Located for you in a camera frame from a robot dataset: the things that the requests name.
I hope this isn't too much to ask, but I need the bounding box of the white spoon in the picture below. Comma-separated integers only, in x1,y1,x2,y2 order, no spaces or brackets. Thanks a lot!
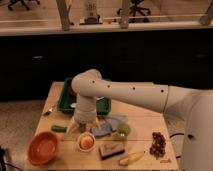
70,103,76,108

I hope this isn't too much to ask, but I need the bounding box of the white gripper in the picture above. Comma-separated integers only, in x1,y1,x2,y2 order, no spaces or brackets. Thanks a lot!
66,110,100,134

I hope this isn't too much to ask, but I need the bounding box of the green cucumber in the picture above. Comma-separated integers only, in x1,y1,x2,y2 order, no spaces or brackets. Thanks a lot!
51,125,67,132

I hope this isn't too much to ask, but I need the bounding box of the yellow corn cob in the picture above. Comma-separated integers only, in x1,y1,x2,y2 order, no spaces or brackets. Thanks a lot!
119,151,145,166

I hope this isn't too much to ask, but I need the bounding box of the metal spoon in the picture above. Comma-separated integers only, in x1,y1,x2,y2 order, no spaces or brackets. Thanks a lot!
42,103,57,116

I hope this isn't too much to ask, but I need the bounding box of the dark brown cup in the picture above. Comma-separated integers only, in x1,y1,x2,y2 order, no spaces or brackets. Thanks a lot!
79,124,87,133

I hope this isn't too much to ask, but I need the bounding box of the green tray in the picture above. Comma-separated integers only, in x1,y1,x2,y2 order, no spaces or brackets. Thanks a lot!
57,78,111,115

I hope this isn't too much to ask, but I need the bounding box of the white paper cup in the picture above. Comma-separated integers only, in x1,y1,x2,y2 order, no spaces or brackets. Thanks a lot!
77,132,95,152

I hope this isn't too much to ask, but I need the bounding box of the wooden table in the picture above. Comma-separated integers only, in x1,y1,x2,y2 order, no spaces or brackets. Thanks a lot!
23,81,179,171

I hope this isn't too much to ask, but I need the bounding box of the black cable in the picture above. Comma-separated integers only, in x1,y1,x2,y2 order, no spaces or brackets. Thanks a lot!
169,132,185,160

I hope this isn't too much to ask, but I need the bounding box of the brown grape bunch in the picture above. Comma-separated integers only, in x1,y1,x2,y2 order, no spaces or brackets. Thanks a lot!
149,132,166,158

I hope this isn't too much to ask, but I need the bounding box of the orange bowl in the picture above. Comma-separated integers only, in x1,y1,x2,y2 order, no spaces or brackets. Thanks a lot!
27,131,59,165

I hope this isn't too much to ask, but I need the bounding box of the blue cloth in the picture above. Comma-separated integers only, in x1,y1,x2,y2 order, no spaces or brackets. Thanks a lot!
91,115,128,137

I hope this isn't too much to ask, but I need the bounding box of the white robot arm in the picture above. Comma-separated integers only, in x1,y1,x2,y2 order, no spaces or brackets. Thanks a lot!
68,69,213,171

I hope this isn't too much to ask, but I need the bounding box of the orange apple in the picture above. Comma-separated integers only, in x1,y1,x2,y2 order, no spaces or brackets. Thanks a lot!
80,135,94,150

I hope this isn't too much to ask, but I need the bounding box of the office chair left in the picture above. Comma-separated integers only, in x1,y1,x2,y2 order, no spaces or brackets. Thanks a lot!
7,0,40,11

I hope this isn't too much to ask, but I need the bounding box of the office chair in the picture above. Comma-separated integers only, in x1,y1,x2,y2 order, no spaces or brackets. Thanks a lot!
7,0,40,11
116,0,152,24

